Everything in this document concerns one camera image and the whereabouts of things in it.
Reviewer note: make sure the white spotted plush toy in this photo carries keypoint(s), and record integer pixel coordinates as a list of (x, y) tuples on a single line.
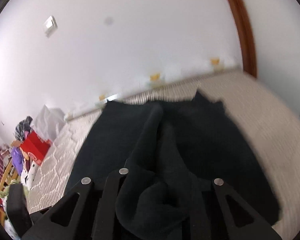
[(28, 173)]

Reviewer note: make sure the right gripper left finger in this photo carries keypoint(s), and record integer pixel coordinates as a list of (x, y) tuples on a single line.
[(87, 211)]

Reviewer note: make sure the purple cloth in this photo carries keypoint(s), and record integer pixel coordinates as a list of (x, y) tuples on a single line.
[(17, 159)]

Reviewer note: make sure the green blanket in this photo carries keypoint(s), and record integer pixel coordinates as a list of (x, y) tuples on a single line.
[(5, 192)]

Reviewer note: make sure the striped beige quilted mattress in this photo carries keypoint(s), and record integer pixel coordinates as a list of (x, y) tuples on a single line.
[(272, 129)]

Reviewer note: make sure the plaid clothes in bag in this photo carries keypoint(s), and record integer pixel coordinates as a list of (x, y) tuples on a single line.
[(23, 127)]

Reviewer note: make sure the white printed rolled sheet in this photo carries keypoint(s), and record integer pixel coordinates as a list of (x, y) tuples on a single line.
[(156, 80)]

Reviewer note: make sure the white plastic shopping bag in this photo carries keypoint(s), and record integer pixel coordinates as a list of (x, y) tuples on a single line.
[(48, 123)]

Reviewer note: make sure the brown wooden door frame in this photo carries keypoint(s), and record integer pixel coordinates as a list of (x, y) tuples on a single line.
[(245, 34)]

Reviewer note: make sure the wooden chair frame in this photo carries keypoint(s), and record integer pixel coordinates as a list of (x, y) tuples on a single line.
[(9, 174)]

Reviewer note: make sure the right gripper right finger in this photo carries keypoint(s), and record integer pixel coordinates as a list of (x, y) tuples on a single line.
[(242, 221)]

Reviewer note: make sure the white wall switch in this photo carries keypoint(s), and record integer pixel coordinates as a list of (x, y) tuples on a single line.
[(49, 26)]

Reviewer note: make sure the red paper shopping bag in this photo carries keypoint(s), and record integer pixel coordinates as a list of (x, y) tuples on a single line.
[(36, 147)]

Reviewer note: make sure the black sweatshirt with white print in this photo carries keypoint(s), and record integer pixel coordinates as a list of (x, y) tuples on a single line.
[(173, 151)]

